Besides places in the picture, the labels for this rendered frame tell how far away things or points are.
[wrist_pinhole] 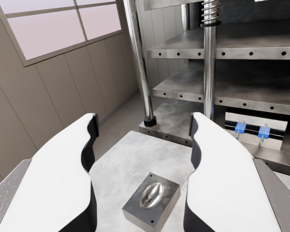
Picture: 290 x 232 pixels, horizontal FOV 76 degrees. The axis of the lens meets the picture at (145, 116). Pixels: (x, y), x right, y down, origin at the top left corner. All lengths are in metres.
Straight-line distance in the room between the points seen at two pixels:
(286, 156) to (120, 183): 0.81
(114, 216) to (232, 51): 0.88
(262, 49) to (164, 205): 0.74
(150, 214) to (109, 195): 0.26
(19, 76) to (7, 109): 0.34
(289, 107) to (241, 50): 0.33
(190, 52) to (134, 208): 0.77
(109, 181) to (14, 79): 1.53
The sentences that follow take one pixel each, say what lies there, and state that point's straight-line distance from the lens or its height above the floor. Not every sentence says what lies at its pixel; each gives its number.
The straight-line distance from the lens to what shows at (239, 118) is 1.09.
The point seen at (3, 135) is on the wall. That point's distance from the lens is 2.22.
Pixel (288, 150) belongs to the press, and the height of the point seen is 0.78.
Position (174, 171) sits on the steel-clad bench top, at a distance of 0.96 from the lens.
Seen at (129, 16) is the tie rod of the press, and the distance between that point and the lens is 1.10.
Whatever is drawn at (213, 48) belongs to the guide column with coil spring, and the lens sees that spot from 0.95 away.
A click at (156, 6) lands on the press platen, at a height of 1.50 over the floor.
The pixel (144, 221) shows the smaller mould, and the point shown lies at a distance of 0.75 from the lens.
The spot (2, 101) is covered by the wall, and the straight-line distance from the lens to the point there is 2.17.
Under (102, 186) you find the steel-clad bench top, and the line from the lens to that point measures 0.99.
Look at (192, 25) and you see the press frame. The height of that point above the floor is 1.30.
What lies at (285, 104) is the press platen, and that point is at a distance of 1.05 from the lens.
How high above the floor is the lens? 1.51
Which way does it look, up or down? 30 degrees down
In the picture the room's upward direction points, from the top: 10 degrees counter-clockwise
